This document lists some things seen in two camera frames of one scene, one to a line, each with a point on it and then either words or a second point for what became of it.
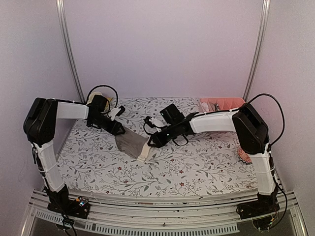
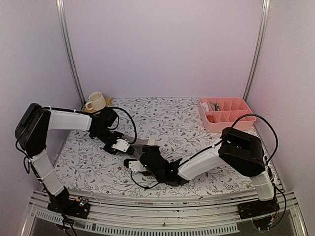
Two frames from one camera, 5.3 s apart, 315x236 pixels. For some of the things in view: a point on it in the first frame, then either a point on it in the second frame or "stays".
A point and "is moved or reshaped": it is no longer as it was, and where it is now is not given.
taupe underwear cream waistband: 133,144 is moved or reshaped
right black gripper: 156,138 -> 154,149
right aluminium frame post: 255,57 stays
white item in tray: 205,106 stays
